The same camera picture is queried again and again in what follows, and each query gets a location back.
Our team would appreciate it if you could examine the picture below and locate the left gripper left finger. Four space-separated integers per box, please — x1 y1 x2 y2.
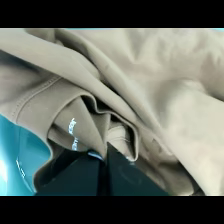
35 149 105 197

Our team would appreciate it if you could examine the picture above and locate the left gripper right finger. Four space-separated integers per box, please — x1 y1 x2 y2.
104 141 169 197

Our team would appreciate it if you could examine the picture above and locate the brown T-shirt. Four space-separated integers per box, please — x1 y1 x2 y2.
0 28 224 197

